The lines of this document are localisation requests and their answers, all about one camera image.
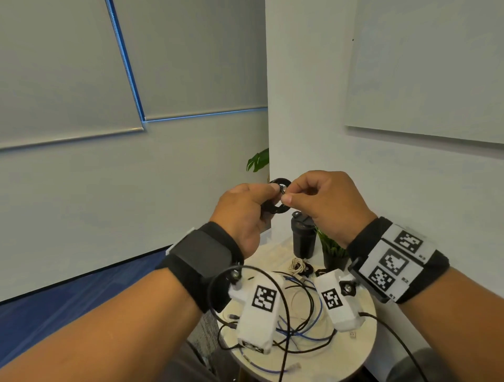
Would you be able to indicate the round white table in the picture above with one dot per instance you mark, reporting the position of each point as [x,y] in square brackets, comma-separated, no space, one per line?
[334,354]

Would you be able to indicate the small potted grass plant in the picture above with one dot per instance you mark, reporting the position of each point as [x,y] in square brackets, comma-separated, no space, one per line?
[334,259]

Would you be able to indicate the white wall whiteboard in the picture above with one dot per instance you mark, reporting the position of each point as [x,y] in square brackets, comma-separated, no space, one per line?
[425,67]

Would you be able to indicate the person's dark trousers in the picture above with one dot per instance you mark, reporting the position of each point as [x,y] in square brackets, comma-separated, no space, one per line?
[185,366]

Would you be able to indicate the person's left forearm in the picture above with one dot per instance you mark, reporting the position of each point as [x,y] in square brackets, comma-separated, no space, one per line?
[98,334]

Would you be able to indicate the person's right hand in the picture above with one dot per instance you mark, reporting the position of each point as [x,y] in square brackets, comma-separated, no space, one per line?
[334,204]

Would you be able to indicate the black tumbler with lid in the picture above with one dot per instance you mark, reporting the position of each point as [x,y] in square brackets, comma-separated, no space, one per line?
[303,240]

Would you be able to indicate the large leafy green plant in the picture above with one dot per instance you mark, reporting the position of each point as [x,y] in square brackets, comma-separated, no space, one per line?
[260,159]

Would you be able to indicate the person's right forearm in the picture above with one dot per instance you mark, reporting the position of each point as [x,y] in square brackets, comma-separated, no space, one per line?
[460,326]

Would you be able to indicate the person's left hand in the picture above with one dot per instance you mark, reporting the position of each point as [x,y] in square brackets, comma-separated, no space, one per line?
[240,216]

